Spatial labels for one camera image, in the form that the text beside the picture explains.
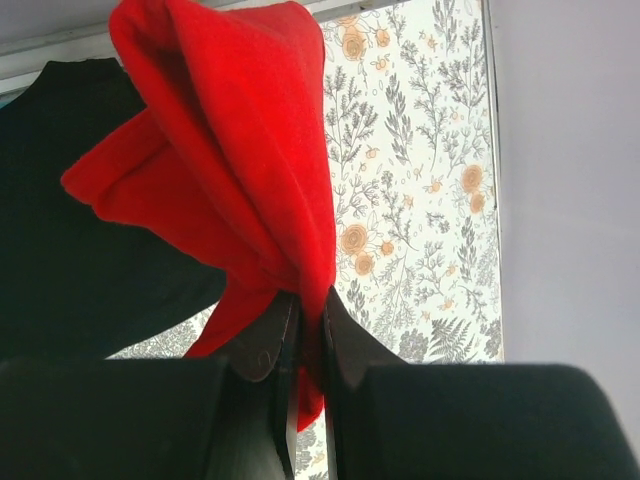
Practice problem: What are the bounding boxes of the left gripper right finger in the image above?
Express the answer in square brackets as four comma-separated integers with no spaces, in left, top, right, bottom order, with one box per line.
[323,292,638,479]

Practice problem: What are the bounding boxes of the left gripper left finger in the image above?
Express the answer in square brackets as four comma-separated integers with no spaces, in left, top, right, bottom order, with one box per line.
[1,293,300,479]

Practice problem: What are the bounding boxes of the red t shirt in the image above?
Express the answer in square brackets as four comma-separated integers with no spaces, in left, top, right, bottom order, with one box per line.
[61,1,336,428]

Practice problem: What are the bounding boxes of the floral table cloth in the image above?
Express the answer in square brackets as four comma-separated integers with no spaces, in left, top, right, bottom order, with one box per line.
[104,0,504,480]

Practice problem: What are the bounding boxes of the folded black t shirt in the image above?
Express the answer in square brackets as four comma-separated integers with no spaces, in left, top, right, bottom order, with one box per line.
[1,59,225,359]

